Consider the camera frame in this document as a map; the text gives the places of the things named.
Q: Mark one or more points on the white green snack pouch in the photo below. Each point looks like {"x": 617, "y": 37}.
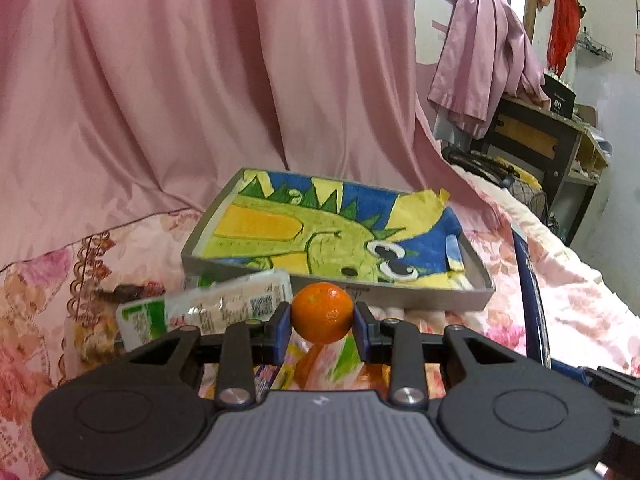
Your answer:
{"x": 212, "y": 308}

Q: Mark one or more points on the hanging pink curtain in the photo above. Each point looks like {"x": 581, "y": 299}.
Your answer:
{"x": 486, "y": 55}

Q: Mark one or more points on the black bag by bed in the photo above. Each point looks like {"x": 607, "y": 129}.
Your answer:
{"x": 498, "y": 171}

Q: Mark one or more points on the black box on desk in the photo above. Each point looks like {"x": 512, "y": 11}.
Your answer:
{"x": 561, "y": 96}

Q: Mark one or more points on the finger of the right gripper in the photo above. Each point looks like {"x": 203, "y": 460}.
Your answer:
{"x": 575, "y": 373}

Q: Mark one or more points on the orange green white packet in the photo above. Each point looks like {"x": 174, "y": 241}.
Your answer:
{"x": 335, "y": 366}

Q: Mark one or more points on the mixed nuts clear bag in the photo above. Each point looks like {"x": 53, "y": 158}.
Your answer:
{"x": 91, "y": 335}

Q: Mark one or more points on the dark wooden desk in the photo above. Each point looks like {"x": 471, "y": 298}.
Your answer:
{"x": 562, "y": 150}

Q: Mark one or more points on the orange tangerine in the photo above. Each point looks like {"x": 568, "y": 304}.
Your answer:
{"x": 322, "y": 313}

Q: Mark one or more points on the pink satin sheet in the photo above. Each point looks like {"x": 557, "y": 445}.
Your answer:
{"x": 112, "y": 110}

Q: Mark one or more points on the dark blue stick packet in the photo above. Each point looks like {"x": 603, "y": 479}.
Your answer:
{"x": 537, "y": 340}

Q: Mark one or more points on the red hanging tassel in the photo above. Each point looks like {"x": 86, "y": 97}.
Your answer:
{"x": 565, "y": 26}

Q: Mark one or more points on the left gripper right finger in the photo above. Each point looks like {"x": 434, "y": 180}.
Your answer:
{"x": 404, "y": 349}

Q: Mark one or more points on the grey tray with dinosaur drawing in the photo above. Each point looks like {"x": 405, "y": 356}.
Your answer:
{"x": 389, "y": 248}

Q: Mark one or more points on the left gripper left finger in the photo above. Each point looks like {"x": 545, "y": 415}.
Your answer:
{"x": 240, "y": 348}

